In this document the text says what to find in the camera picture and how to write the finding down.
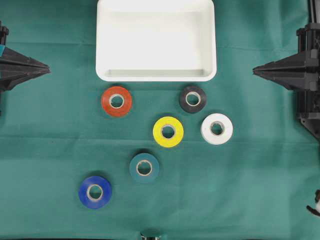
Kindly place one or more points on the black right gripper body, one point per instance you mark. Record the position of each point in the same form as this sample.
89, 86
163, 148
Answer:
308, 99

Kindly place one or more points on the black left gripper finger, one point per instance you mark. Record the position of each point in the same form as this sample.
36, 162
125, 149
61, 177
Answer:
12, 61
8, 80

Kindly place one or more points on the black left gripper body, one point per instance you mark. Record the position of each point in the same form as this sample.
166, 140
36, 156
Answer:
4, 32

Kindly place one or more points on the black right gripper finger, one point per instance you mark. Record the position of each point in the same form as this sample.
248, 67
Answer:
289, 80
293, 62

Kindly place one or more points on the black tape roll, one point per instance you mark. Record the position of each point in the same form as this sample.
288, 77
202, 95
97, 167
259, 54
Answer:
192, 99

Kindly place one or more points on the green tape roll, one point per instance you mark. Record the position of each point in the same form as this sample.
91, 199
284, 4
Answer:
144, 168

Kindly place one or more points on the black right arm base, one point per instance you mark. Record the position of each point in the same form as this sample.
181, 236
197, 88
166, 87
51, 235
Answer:
311, 121

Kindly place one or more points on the white tape roll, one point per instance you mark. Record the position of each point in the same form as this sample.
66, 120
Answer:
216, 129

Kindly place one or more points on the red tape roll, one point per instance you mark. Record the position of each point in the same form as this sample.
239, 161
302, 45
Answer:
116, 101

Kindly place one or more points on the white plastic tray case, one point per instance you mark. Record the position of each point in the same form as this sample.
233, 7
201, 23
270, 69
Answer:
155, 40

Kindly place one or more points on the yellow tape roll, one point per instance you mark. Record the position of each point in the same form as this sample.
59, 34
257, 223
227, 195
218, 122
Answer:
168, 131

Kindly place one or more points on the blue tape roll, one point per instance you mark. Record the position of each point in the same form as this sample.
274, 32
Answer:
95, 192

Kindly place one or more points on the black white cable clip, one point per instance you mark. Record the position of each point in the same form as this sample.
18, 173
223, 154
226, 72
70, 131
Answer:
315, 211

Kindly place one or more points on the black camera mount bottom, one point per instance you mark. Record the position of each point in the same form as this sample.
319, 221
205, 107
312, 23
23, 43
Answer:
150, 237

